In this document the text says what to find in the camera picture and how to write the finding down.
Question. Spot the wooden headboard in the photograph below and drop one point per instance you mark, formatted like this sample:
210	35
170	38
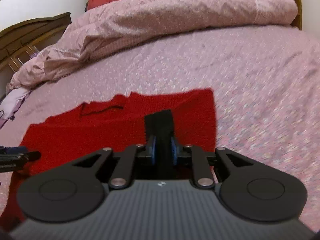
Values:
27	35

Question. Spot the red knit sweater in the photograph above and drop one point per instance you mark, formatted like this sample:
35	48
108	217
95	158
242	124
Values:
100	130

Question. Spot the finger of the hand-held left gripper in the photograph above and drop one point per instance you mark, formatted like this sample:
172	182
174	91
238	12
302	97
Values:
22	156

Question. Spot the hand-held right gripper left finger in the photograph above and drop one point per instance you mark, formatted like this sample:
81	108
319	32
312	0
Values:
153	152

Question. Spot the lilac pillow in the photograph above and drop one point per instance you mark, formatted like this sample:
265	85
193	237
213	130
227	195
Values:
13	102

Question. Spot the pink floral bed sheet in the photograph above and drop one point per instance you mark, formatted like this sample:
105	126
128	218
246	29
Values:
250	92

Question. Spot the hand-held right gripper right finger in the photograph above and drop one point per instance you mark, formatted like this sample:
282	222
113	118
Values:
174	152

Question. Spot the wooden bed side board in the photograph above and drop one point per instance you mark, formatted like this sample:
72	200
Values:
298	7

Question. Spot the pink floral duvet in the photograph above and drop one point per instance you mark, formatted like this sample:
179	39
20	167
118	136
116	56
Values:
175	22

